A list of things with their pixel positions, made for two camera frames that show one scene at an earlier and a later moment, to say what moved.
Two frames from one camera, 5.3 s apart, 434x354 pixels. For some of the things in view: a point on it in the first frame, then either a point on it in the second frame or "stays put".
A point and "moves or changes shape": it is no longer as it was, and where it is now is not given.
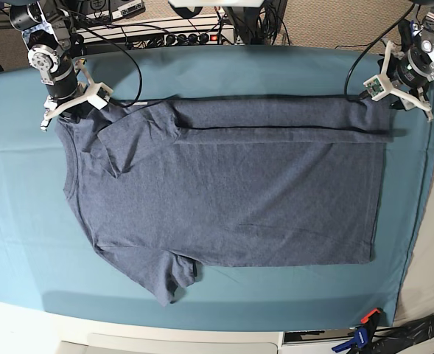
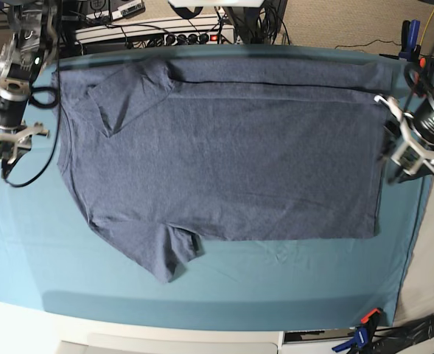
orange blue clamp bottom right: x=362 y=335 stays put
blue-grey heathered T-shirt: x=160 y=186 moves or changes shape
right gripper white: x=379 y=85 → x=410 y=154
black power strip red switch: x=200 y=38 stays put
